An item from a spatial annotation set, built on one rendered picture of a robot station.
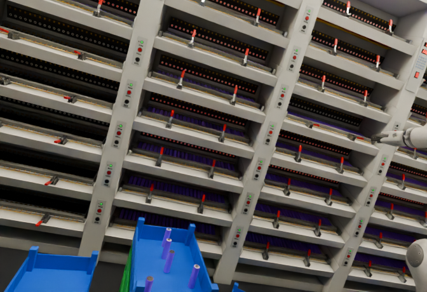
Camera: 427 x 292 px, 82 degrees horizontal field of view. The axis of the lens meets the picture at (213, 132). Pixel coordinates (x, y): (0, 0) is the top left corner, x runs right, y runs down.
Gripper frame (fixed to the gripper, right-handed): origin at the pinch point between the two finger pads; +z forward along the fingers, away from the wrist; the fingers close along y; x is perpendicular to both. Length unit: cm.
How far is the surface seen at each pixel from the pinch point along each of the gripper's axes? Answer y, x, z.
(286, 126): -40.2, -2.7, 15.8
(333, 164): -1.6, -14.8, 24.9
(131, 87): -117, -5, 15
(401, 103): 20.0, 25.5, 9.0
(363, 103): -1.2, 19.5, 11.7
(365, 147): 8.2, -2.3, 15.6
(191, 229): -81, -54, -10
